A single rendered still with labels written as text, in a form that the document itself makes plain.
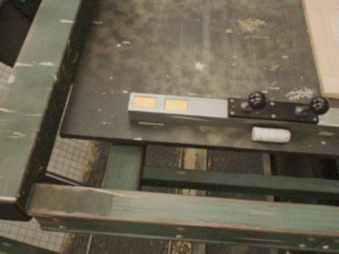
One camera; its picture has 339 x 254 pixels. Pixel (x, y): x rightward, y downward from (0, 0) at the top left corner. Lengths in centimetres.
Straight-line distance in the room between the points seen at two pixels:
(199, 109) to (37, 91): 34
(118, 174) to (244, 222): 29
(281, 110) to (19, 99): 55
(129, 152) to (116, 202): 18
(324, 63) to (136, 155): 54
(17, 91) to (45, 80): 6
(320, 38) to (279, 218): 56
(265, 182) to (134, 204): 32
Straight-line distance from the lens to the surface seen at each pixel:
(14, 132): 73
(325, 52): 104
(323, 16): 115
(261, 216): 69
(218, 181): 82
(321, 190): 88
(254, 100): 69
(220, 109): 80
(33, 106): 76
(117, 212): 67
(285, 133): 82
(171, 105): 80
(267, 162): 250
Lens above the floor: 196
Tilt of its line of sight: 30 degrees down
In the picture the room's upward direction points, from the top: 63 degrees counter-clockwise
